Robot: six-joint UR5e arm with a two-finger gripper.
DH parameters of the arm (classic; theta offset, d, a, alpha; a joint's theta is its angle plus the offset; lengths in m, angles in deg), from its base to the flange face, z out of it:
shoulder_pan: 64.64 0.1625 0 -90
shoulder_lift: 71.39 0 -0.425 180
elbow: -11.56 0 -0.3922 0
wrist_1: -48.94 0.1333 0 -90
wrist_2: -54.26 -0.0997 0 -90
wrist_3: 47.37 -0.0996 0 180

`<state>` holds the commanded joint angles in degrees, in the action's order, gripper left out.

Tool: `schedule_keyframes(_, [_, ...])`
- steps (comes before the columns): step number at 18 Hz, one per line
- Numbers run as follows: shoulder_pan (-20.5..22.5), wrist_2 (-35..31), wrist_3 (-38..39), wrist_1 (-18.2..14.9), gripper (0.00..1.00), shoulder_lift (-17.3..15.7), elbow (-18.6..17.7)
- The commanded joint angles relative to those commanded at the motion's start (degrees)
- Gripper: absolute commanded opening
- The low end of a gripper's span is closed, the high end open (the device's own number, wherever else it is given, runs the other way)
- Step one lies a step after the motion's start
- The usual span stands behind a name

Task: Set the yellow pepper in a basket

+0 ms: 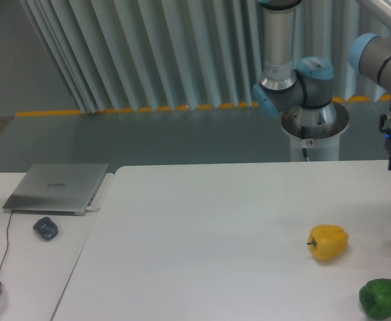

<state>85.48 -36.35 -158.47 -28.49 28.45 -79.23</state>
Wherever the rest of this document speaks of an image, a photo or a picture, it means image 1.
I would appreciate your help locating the yellow bell pepper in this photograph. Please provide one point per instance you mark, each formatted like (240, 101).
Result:
(327, 241)

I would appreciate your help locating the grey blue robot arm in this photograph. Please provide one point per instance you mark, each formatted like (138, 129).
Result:
(302, 91)

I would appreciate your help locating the green bell pepper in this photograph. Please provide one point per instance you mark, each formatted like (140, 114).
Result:
(375, 298)

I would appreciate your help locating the black small controller device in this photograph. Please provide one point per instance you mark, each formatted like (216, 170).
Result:
(46, 228)

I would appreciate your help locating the silver closed laptop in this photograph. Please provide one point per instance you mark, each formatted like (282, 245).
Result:
(61, 188)

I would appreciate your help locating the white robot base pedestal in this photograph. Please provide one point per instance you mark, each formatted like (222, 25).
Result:
(314, 143)

